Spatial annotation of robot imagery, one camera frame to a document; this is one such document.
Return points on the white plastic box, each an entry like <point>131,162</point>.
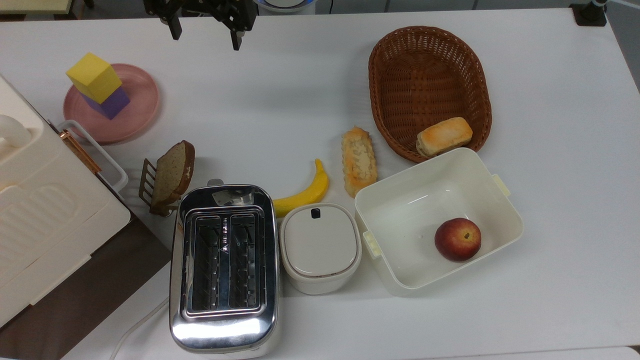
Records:
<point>425,210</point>

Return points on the chrome and cream toaster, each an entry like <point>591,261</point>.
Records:
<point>225,330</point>

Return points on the pink plate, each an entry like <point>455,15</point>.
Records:
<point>140,100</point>

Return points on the yellow foam cube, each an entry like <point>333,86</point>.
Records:
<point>92,77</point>

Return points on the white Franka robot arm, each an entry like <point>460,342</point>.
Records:
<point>285,4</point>

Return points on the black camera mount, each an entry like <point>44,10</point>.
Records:
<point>590,12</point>

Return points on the cream toy oven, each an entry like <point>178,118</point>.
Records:
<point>45,210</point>

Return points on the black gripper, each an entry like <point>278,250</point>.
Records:
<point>220,10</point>

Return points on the brown bread slice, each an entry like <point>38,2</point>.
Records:
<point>172,172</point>

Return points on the yellow banana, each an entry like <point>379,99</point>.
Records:
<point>310,192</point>

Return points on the long almond pastry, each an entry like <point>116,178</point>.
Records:
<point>359,162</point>

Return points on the small white lidded bin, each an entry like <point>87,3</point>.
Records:
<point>320,245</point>

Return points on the purple foam cube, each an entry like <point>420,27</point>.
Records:
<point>116,104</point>

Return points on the brown wicker basket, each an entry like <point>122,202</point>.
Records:
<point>425,80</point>

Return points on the red apple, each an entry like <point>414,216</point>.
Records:
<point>457,240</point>

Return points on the golden bread roll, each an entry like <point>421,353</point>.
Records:
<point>444,136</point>

